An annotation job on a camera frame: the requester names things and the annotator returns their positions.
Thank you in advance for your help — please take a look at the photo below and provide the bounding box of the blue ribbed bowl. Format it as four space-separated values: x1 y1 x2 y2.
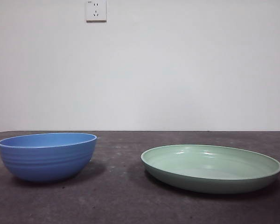
0 132 98 183

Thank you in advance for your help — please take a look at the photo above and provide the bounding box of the white wall socket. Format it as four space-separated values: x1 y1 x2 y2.
85 0 107 23

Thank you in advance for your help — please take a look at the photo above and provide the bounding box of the green round plate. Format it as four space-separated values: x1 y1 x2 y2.
140 144 280 195

